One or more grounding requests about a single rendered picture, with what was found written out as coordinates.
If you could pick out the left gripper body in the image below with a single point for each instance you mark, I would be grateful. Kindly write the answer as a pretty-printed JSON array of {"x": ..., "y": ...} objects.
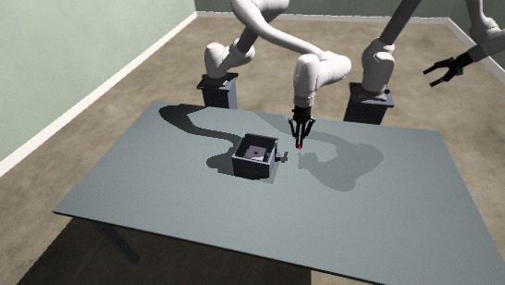
[{"x": 462, "y": 60}]

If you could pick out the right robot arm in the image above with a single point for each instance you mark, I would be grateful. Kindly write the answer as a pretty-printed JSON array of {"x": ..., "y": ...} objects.
[{"x": 313, "y": 70}]

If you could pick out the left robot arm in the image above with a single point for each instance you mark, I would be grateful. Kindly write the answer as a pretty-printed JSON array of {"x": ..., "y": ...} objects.
[{"x": 377, "y": 68}]

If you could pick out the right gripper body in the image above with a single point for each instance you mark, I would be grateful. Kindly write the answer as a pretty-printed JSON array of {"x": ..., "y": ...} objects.
[{"x": 302, "y": 113}]

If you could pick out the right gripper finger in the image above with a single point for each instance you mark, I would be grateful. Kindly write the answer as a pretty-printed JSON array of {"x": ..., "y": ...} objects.
[
  {"x": 304, "y": 132},
  {"x": 295, "y": 135}
]

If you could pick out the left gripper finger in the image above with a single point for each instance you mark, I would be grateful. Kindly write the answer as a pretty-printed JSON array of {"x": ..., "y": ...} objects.
[
  {"x": 440, "y": 64},
  {"x": 448, "y": 76}
]

